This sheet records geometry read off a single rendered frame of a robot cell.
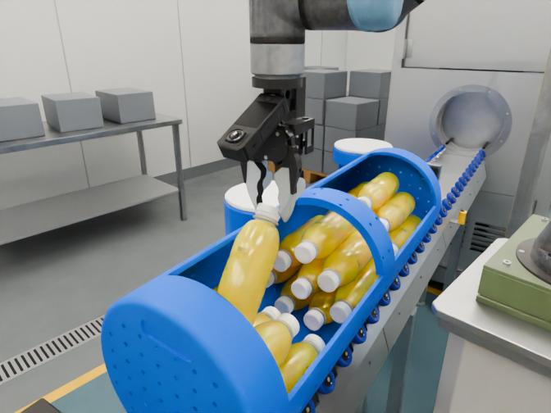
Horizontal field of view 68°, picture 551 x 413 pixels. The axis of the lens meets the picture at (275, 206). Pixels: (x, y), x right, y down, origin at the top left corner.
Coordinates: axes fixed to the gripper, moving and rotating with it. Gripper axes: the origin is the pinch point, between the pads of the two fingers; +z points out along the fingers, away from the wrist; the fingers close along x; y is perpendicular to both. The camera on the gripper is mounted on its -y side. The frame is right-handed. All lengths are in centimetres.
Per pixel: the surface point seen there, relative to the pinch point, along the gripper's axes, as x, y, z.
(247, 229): 0.6, -5.0, 1.0
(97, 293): 182, 73, 128
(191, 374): -4.5, -23.1, 11.1
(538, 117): -31, 119, 1
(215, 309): -4.9, -18.7, 4.4
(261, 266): -3.1, -6.8, 5.3
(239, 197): 45, 49, 24
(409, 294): -12, 49, 39
